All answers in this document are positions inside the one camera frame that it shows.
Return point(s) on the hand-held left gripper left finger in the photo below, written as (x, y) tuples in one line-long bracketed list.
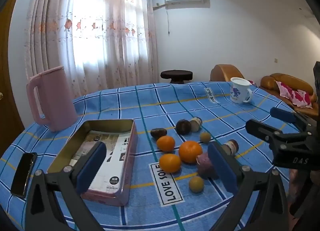
[(91, 168)]

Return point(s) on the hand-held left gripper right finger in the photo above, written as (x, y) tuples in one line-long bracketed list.
[(222, 168)]

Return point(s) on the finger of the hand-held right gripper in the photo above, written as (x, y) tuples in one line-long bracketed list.
[(282, 113), (260, 128)]

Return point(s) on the purple round fruit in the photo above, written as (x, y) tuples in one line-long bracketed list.
[(205, 167)]

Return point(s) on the yellow longan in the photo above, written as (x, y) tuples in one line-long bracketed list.
[(196, 184), (205, 137)]

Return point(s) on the large orange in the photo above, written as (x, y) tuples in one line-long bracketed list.
[(190, 151)]

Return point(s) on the pink metal tin box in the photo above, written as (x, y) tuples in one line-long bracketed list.
[(100, 123)]

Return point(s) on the small orange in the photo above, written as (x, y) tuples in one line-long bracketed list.
[(166, 143), (170, 163)]

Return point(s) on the pink floral cloth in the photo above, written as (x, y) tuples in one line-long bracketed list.
[(297, 95)]

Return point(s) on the printed card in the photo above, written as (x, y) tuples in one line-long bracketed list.
[(117, 155)]

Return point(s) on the brown leather sofa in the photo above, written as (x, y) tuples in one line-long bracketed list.
[(292, 80)]

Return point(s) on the white cup with blue print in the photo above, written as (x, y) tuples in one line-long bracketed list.
[(238, 92)]

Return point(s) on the dark whole mangosteen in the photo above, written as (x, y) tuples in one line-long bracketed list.
[(183, 127)]

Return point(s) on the brown leather armchair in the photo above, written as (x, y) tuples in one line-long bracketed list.
[(225, 72)]

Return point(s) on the black glossy case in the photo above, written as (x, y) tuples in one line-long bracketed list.
[(22, 173)]

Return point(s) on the brown chestnut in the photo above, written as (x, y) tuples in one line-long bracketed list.
[(158, 133)]

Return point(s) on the blue plaid tablecloth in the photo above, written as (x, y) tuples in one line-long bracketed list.
[(140, 110)]

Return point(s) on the pink plastic pitcher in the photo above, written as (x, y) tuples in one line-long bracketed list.
[(57, 100)]

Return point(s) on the dark wooden stool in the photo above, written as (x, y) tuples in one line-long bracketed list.
[(176, 74)]

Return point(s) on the brown wooden door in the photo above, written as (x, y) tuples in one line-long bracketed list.
[(7, 83)]

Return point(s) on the sheer floral curtain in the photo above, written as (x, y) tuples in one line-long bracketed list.
[(95, 33)]

